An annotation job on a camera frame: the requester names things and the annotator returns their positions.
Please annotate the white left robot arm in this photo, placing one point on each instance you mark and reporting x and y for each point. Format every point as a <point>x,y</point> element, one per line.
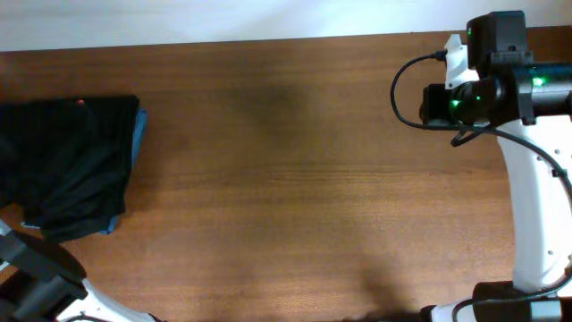
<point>49,285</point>

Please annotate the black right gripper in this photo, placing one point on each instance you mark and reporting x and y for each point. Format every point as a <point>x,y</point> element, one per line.
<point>430,104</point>

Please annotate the black t-shirt with logo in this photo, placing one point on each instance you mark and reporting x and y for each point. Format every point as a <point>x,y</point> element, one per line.
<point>32,132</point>

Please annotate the stack of folded dark clothes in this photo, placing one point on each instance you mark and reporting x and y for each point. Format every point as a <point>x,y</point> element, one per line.
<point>85,193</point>

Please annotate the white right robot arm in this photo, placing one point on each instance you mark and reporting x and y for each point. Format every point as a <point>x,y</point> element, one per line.
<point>527,107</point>

